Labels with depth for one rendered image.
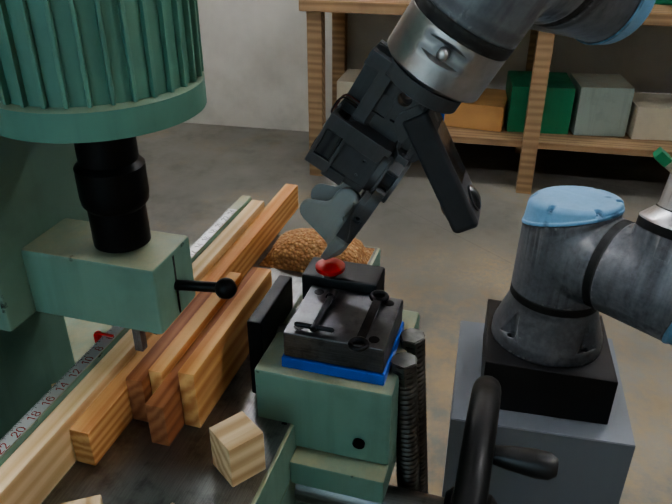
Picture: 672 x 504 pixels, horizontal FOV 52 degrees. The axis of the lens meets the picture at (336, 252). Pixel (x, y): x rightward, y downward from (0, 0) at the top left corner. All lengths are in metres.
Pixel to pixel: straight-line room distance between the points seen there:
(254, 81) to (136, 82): 3.60
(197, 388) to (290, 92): 3.48
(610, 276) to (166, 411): 0.69
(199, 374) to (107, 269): 0.13
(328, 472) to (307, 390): 0.09
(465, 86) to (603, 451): 0.83
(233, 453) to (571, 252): 0.68
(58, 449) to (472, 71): 0.47
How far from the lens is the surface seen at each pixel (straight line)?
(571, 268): 1.12
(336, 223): 0.65
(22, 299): 0.70
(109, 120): 0.53
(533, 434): 1.24
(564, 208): 1.12
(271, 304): 0.69
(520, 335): 1.21
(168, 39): 0.53
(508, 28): 0.55
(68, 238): 0.69
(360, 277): 0.70
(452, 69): 0.55
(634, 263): 1.09
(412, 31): 0.56
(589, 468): 1.29
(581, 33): 0.65
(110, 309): 0.66
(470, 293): 2.58
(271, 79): 4.08
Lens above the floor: 1.38
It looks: 29 degrees down
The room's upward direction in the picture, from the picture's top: straight up
